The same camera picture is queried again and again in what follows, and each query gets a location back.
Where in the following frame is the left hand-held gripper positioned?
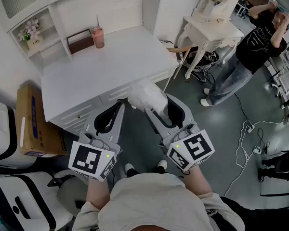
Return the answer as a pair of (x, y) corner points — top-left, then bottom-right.
(67, 100), (125, 182)

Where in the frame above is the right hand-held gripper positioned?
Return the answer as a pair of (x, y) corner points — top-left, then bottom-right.
(144, 94), (215, 172)

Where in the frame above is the white plastic bag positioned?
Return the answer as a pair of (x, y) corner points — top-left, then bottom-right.
(127, 79), (169, 116)

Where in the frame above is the person's left forearm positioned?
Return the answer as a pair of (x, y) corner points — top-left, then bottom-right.
(86, 174), (111, 210)

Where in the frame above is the person's right forearm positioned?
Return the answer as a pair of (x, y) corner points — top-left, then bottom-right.
(183, 165), (213, 198)

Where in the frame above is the white desk with drawers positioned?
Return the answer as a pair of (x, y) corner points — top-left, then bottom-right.
(0, 0), (178, 136)

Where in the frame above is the person's white shoe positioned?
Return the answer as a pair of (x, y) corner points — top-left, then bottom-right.
(124, 163), (136, 177)
(157, 159), (169, 171)

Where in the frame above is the cardboard box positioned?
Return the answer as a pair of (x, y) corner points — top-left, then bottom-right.
(15, 84), (69, 158)

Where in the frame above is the brown wooden box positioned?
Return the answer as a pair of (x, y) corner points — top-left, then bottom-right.
(66, 29), (95, 55)

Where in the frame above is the person's grey sweatshirt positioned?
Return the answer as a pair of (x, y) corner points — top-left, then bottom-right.
(72, 172), (246, 231)

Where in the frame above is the pink water bottle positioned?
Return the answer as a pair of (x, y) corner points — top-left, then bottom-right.
(91, 27), (105, 49)

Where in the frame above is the white dressing table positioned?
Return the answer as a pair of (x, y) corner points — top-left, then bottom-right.
(177, 15), (245, 79)

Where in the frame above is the white and black appliance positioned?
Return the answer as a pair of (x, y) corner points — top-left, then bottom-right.
(0, 171), (74, 231)
(0, 96), (37, 169)

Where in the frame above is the white pot with pink flowers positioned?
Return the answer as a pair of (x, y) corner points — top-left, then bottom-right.
(18, 18), (44, 51)

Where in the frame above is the black office chair base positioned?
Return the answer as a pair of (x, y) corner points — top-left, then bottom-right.
(257, 150), (289, 197)

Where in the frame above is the black bag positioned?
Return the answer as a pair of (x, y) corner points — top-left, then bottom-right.
(219, 195), (289, 231)

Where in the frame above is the white power strip cable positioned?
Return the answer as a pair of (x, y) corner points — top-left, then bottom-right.
(223, 120), (289, 197)

